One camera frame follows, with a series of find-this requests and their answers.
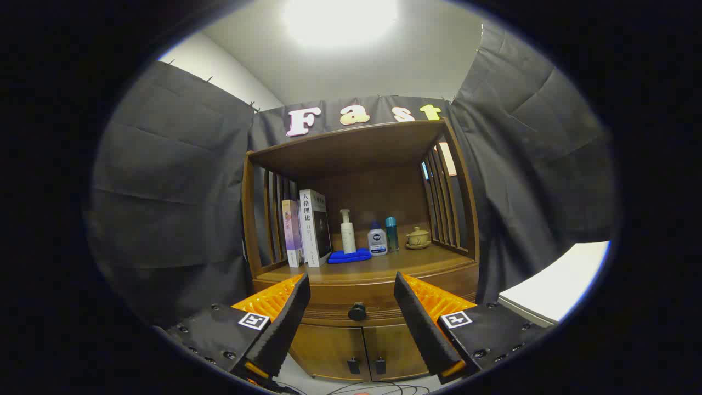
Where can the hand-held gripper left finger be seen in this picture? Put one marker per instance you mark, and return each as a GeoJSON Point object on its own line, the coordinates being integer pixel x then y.
{"type": "Point", "coordinates": [285, 329]}

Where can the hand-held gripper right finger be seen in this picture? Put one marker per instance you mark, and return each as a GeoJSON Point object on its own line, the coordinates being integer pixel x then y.
{"type": "Point", "coordinates": [422, 329]}

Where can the black round drawer knob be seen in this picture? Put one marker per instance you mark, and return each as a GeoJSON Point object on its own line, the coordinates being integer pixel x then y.
{"type": "Point", "coordinates": [357, 311]}

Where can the wooden cabinet door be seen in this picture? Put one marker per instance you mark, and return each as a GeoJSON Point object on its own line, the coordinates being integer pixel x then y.
{"type": "Point", "coordinates": [392, 351]}
{"type": "Point", "coordinates": [329, 351]}

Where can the white grey side cabinet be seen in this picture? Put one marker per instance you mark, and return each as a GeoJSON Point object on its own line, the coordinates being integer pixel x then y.
{"type": "Point", "coordinates": [554, 285]}

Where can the brown wooden cabinet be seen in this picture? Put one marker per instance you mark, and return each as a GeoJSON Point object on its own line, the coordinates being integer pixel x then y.
{"type": "Point", "coordinates": [356, 148]}

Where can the yellow lidded teacup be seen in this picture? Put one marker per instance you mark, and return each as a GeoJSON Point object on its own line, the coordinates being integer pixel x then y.
{"type": "Point", "coordinates": [418, 237]}

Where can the purple book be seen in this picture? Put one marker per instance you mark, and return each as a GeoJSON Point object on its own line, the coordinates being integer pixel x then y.
{"type": "Point", "coordinates": [291, 233]}

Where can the blue folded cloth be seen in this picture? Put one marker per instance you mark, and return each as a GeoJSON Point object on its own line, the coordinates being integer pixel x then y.
{"type": "Point", "coordinates": [349, 256]}

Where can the white bottle blue cap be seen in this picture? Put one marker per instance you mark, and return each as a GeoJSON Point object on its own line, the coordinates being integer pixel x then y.
{"type": "Point", "coordinates": [377, 241]}

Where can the teal slim bottle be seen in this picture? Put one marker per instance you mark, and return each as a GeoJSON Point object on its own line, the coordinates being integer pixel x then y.
{"type": "Point", "coordinates": [391, 233]}

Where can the white book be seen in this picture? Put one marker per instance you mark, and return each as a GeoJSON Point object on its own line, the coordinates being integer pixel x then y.
{"type": "Point", "coordinates": [310, 230]}

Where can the white pump bottle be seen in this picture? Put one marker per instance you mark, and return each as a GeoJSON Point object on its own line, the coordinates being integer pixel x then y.
{"type": "Point", "coordinates": [348, 236]}

